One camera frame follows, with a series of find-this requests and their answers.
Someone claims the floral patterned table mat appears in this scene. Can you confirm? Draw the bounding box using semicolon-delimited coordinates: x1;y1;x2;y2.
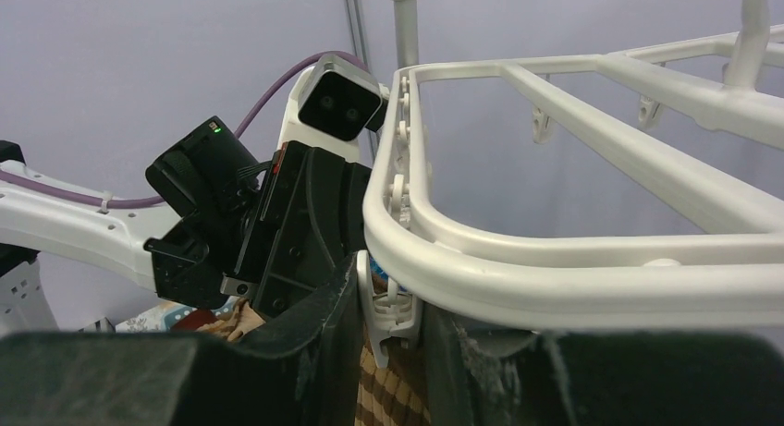
79;297;238;333

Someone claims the white clip drying hanger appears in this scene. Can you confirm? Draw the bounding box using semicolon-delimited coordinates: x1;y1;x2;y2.
363;0;783;331

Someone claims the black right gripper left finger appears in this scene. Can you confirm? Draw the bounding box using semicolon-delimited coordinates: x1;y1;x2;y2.
1;256;359;425

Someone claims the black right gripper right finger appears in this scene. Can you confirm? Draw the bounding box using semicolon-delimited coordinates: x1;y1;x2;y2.
423;306;783;425

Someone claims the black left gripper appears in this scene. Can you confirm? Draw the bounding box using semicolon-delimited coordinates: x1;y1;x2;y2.
220;141;371;318

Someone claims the brown striped sock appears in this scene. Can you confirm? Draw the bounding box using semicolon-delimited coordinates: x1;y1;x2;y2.
175;298;432;425

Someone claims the silver white drying rack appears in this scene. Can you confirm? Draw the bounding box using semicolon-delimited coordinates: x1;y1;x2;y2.
391;0;420;68

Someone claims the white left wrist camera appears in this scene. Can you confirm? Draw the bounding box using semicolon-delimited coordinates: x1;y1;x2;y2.
277;51;390;163

